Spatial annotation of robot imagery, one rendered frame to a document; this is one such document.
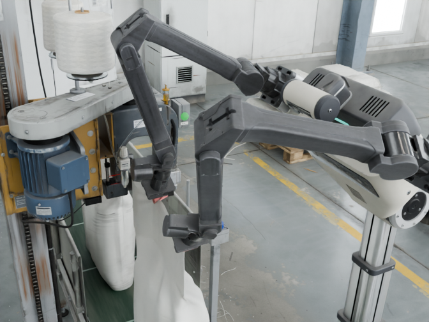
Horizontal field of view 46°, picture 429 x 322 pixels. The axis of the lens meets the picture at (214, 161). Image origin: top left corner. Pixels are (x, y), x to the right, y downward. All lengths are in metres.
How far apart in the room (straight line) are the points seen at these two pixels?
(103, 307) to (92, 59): 1.25
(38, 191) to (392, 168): 1.01
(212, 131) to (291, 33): 6.20
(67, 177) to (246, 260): 1.94
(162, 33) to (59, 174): 0.49
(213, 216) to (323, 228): 2.47
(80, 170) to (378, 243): 0.94
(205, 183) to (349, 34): 6.61
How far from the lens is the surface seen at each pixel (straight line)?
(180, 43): 1.38
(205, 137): 0.93
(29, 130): 1.48
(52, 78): 4.54
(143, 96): 1.42
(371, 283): 1.75
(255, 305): 2.94
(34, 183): 1.59
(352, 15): 7.55
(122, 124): 1.77
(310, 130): 0.96
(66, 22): 1.45
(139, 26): 1.32
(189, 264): 2.44
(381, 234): 1.66
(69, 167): 1.48
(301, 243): 3.46
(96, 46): 1.46
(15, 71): 1.70
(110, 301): 2.38
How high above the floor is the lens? 1.94
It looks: 26 degrees down
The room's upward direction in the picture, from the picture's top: 2 degrees clockwise
